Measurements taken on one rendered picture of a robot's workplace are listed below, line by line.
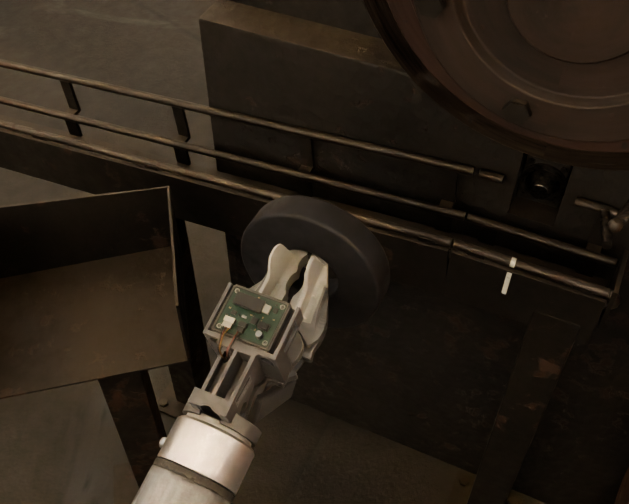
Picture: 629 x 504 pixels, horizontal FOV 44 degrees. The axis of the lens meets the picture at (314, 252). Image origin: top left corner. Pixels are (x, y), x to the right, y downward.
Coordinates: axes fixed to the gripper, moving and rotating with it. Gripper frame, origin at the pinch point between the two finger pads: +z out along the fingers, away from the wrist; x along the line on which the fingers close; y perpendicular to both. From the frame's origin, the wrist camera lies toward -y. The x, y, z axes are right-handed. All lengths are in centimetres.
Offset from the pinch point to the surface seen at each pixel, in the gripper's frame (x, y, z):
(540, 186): -17.5, -17.3, 26.4
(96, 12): 148, -116, 111
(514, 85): -14.4, 13.8, 14.8
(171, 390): 44, -85, -3
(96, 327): 29.9, -22.2, -10.3
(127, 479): 41, -80, -23
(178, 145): 34.3, -23.2, 19.9
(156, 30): 123, -116, 111
